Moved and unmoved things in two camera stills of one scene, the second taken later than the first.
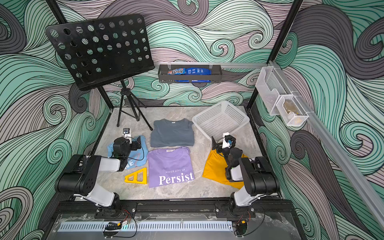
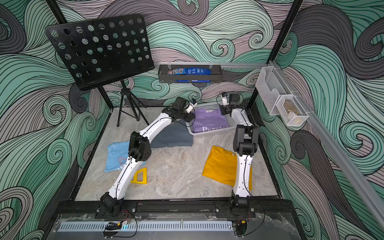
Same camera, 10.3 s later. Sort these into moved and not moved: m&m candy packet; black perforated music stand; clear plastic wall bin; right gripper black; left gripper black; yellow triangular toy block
Moved: left gripper black; right gripper black
Not moved: m&m candy packet; black perforated music stand; clear plastic wall bin; yellow triangular toy block
